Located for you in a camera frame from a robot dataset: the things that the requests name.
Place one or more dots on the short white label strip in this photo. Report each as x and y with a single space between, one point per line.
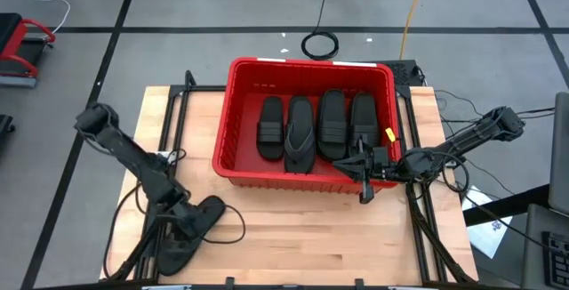
271 60

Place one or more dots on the grey monitor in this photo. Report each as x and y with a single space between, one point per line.
561 156

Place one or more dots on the long white label strip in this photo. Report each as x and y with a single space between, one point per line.
354 63

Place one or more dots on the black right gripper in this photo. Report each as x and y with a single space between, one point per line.
380 163

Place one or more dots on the black table clamp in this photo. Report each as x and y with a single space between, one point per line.
229 282
359 283

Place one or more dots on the red ribbed plastic bin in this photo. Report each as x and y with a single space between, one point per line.
246 139

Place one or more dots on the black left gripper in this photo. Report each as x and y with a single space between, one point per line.
190 219

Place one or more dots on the black banded slide sandal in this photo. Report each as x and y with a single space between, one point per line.
332 112
364 116
270 116

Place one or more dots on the white paper sheet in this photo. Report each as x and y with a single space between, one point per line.
489 236

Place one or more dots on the black power box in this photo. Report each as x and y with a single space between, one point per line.
406 73

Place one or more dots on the yellow tag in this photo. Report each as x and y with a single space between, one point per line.
390 134

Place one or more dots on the black diagonal bar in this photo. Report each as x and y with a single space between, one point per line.
507 205

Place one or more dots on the red and black cart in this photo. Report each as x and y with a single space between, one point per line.
18 36

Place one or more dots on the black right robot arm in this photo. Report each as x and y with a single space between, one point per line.
462 141

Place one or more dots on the black flip-flop sandal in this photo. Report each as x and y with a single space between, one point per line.
213 212
300 116

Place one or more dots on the black keyboard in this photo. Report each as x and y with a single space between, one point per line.
558 259

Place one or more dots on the grey desk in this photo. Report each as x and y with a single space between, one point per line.
533 245

